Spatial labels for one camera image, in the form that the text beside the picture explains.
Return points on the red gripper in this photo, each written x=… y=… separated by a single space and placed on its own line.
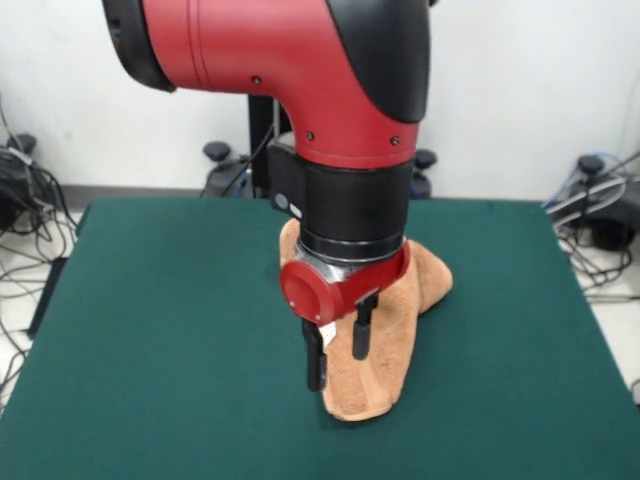
x=310 y=295

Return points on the tan terry towel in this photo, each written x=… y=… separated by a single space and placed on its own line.
x=395 y=320

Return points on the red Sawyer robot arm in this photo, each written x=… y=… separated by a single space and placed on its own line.
x=300 y=60

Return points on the dark green table cloth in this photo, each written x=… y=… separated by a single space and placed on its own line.
x=150 y=300

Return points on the black round knob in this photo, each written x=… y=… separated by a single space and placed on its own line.
x=590 y=164
x=216 y=150
x=21 y=142
x=426 y=159

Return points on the dark grey stand base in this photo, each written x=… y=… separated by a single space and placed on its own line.
x=7 y=200
x=610 y=225

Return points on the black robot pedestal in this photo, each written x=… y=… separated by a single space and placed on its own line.
x=262 y=145

